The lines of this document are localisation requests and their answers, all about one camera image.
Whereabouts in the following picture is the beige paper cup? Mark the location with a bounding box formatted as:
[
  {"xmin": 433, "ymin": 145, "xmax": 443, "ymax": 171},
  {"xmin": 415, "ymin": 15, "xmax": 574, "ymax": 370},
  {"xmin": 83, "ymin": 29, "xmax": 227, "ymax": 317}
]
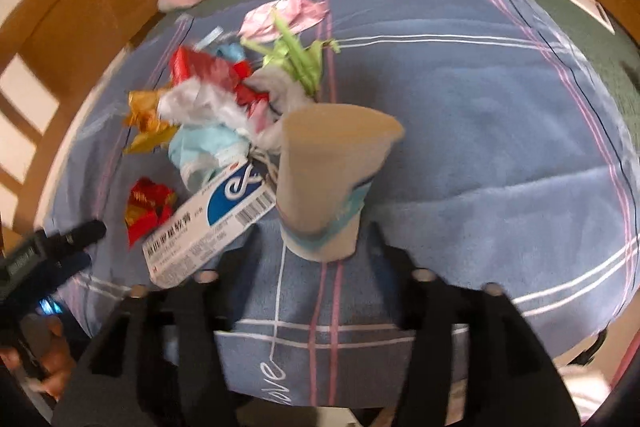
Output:
[{"xmin": 276, "ymin": 103, "xmax": 406, "ymax": 263}]

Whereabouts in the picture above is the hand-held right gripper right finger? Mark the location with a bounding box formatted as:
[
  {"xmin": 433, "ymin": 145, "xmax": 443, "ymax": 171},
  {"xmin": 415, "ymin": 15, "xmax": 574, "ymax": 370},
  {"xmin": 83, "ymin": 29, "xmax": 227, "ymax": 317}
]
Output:
[{"xmin": 350, "ymin": 222, "xmax": 581, "ymax": 427}]

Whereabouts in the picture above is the pink and white wrapper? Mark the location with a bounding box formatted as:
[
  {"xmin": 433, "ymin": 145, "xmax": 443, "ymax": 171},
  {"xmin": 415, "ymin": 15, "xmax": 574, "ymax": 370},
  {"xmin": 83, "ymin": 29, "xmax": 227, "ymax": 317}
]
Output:
[{"xmin": 239, "ymin": 0, "xmax": 331, "ymax": 42}]

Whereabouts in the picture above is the person's left hand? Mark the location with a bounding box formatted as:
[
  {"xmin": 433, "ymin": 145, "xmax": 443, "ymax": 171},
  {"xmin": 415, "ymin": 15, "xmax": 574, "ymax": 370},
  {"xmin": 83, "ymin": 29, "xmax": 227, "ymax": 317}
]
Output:
[{"xmin": 0, "ymin": 317, "xmax": 77, "ymax": 403}]

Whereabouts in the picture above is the clear wrapper with blue strip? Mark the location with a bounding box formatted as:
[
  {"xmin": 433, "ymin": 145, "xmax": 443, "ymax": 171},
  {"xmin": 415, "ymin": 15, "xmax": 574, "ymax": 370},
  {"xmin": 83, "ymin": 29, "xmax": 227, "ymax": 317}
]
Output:
[{"xmin": 192, "ymin": 27, "xmax": 224, "ymax": 52}]

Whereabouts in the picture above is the crumpled clear plastic wrap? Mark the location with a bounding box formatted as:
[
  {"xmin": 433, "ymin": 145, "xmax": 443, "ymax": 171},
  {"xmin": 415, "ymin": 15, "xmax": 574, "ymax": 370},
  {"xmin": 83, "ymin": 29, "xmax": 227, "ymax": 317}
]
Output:
[{"xmin": 157, "ymin": 77, "xmax": 251, "ymax": 138}]

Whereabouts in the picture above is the blue plaid blanket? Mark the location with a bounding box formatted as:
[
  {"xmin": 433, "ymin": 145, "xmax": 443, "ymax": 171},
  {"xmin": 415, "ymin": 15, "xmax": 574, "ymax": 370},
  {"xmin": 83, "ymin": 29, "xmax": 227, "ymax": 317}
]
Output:
[{"xmin": 45, "ymin": 0, "xmax": 640, "ymax": 408}]

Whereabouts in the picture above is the small red gold wrapper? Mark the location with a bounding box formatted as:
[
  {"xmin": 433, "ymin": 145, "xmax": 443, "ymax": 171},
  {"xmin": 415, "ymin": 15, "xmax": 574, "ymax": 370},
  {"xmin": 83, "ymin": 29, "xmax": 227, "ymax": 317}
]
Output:
[{"xmin": 124, "ymin": 177, "xmax": 177, "ymax": 248}]

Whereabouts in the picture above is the white and blue medicine box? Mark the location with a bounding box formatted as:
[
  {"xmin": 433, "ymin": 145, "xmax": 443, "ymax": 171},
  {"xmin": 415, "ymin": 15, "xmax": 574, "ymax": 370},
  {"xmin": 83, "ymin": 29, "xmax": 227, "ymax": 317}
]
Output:
[{"xmin": 141, "ymin": 159, "xmax": 277, "ymax": 288}]

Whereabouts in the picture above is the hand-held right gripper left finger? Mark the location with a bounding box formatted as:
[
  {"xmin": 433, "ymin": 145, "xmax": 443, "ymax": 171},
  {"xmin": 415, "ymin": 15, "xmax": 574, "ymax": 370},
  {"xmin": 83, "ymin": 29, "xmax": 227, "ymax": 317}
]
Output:
[{"xmin": 52, "ymin": 222, "xmax": 286, "ymax": 427}]

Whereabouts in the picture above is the wooden bed frame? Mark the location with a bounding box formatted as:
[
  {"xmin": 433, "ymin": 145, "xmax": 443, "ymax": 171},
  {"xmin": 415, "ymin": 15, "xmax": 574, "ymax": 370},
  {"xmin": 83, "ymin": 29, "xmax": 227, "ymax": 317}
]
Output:
[{"xmin": 0, "ymin": 0, "xmax": 171, "ymax": 228}]

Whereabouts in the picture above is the golden yellow snack wrapper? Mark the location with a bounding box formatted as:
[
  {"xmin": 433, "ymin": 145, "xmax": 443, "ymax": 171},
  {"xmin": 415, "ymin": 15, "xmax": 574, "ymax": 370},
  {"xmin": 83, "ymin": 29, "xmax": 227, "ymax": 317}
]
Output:
[{"xmin": 123, "ymin": 89, "xmax": 181, "ymax": 154}]

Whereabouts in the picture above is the green paper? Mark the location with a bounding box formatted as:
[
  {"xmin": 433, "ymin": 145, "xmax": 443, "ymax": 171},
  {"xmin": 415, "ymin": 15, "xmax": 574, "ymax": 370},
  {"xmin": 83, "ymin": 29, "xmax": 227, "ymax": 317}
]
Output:
[{"xmin": 241, "ymin": 9, "xmax": 341, "ymax": 100}]

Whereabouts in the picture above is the crumpled red foil wrapper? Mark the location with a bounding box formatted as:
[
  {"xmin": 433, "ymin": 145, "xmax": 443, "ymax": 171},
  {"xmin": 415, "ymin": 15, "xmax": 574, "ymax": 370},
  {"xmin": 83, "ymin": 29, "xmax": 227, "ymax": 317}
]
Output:
[{"xmin": 170, "ymin": 47, "xmax": 271, "ymax": 128}]

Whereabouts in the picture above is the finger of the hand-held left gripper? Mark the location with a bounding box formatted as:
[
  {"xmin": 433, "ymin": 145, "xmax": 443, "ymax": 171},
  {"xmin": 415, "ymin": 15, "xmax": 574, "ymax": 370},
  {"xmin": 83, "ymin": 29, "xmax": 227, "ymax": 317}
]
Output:
[
  {"xmin": 30, "ymin": 253, "xmax": 94, "ymax": 305},
  {"xmin": 45, "ymin": 220, "xmax": 107, "ymax": 254}
]

